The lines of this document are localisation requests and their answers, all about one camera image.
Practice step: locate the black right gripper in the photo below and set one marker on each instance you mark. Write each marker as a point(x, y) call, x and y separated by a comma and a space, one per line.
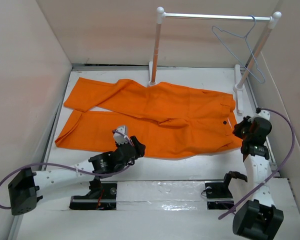
point(247, 120)

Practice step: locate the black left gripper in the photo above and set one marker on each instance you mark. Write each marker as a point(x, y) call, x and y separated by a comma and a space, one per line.
point(138, 147)

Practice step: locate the orange trousers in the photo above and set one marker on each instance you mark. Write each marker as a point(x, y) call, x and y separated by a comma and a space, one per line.
point(172, 121)

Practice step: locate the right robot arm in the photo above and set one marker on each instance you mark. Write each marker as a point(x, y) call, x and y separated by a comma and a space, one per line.
point(256, 217)

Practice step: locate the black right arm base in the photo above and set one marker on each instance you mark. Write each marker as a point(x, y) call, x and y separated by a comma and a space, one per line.
point(217, 193)

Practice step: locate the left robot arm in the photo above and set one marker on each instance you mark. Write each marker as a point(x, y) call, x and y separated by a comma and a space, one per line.
point(29, 187)

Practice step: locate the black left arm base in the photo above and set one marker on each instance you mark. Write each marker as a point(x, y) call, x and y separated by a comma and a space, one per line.
point(102, 196)

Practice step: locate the white garment rack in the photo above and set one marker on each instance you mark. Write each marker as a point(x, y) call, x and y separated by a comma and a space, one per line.
point(195, 34)

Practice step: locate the silver tape strip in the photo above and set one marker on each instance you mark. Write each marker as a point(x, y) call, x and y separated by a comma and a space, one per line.
point(161, 196)

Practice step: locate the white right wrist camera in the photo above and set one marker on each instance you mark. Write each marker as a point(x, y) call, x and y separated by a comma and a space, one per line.
point(261, 113)

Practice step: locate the blue wire hanger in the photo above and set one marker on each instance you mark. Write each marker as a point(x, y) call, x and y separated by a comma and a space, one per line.
point(225, 36)

